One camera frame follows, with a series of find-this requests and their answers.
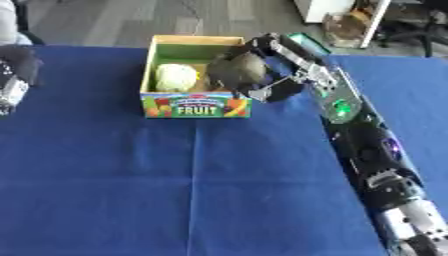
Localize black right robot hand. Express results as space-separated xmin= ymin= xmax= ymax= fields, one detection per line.
xmin=231 ymin=32 xmax=340 ymax=104

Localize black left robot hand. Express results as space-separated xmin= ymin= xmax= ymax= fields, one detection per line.
xmin=0 ymin=45 xmax=44 ymax=88

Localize dark green round toy fruit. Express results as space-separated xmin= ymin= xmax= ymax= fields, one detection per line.
xmin=206 ymin=51 xmax=272 ymax=93

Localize tan cardboard box green inside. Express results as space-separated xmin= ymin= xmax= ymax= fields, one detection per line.
xmin=138 ymin=34 xmax=254 ymax=120

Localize brown bag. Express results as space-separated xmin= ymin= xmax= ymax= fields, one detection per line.
xmin=322 ymin=8 xmax=377 ymax=48

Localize white cabinet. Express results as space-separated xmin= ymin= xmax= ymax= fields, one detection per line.
xmin=292 ymin=0 xmax=359 ymax=24

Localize pale green toy cabbage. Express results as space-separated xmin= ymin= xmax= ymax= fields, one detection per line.
xmin=154 ymin=63 xmax=202 ymax=93

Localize white panel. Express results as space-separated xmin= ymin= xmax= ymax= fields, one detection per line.
xmin=357 ymin=0 xmax=394 ymax=50

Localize black office chair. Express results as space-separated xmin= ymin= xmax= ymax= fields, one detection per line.
xmin=376 ymin=0 xmax=448 ymax=58

